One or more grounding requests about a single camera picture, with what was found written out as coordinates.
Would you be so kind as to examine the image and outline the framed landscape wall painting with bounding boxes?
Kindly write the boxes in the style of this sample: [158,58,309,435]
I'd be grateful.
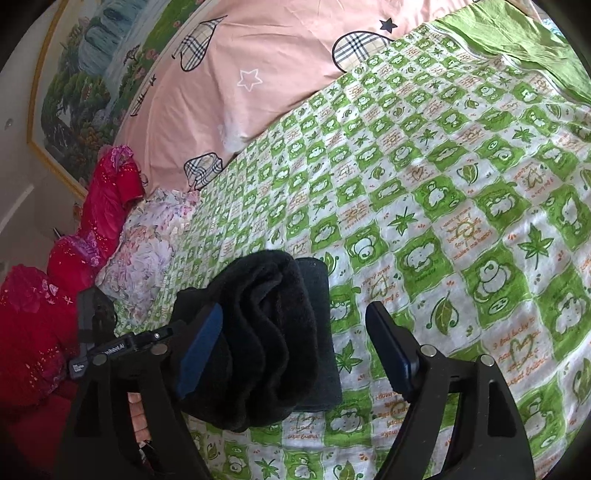
[27,0,214,200]

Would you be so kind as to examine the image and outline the floral pillow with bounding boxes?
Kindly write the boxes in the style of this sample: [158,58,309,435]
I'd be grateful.
[95,187,204,320]

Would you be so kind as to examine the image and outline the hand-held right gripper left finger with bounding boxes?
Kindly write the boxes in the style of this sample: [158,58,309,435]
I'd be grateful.
[55,305,225,480]

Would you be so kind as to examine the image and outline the black pants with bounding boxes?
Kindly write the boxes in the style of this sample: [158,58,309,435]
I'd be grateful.
[173,250,344,433]

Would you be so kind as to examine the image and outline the red floral quilt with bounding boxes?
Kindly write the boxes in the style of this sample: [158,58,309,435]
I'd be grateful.
[0,144,149,411]

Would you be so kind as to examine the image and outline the pink quilt with heart prints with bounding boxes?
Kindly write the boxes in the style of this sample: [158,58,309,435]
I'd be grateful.
[115,0,546,191]

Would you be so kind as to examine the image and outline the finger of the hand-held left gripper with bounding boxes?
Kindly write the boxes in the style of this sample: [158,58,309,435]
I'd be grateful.
[135,322,188,353]

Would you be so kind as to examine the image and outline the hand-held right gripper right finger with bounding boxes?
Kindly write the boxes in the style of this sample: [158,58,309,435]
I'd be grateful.
[365,302,539,480]

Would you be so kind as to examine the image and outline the plain green cloth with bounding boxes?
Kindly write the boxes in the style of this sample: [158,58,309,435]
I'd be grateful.
[436,0,591,108]

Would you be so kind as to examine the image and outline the person's left hand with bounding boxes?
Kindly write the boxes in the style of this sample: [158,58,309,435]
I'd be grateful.
[126,391,154,445]

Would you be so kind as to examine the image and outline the green printed bedsheet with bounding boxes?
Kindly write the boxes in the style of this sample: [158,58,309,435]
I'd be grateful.
[97,21,591,480]

